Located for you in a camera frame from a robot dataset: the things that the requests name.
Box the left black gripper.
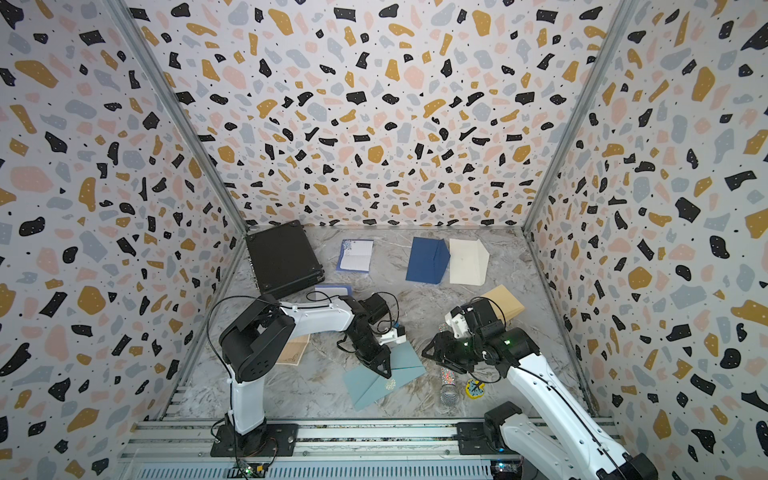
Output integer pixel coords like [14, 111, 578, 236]
[349, 330, 397, 379]

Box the light blue envelope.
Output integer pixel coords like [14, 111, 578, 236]
[343, 342, 426, 410]

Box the beige letter paper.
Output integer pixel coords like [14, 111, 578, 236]
[277, 334, 311, 366]

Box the yellow envelope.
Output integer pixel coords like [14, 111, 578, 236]
[482, 285, 525, 323]

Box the dark blue envelope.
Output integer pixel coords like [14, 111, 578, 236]
[406, 237, 450, 285]

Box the cream white envelope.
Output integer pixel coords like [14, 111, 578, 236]
[449, 238, 490, 286]

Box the white blue-bordered letter paper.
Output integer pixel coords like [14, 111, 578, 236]
[312, 284, 352, 300]

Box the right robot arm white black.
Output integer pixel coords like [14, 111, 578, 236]
[422, 297, 659, 479]

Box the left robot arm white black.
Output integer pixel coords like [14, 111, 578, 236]
[219, 293, 393, 436]

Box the glitter tube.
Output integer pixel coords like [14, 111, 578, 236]
[440, 367, 460, 408]

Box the black box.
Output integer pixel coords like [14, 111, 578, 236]
[245, 220, 325, 299]

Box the small circuit board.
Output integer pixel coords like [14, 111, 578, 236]
[236, 460, 270, 479]

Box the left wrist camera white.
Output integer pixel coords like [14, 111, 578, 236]
[378, 325, 407, 345]

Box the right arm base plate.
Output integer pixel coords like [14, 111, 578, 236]
[456, 421, 516, 455]

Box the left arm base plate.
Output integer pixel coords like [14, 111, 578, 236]
[210, 421, 299, 458]

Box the aluminium rail frame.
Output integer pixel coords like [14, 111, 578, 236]
[116, 418, 631, 480]

